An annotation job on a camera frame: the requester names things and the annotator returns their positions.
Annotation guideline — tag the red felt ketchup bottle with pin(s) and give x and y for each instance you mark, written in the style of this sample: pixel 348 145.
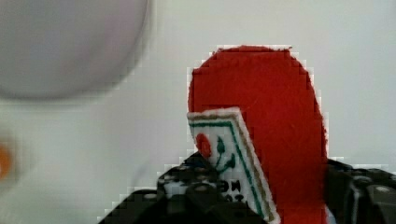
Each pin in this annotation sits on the red felt ketchup bottle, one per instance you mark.
pixel 274 95

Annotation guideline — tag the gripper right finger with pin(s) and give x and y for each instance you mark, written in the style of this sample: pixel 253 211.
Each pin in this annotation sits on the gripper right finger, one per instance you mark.
pixel 360 196

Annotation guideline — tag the large lilac plate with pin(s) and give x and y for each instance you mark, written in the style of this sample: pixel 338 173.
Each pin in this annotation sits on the large lilac plate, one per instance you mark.
pixel 54 49

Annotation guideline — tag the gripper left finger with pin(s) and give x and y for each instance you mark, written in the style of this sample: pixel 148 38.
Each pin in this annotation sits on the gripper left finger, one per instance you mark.
pixel 191 193

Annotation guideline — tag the toy orange slice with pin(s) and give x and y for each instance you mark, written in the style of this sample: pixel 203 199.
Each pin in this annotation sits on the toy orange slice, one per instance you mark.
pixel 6 161

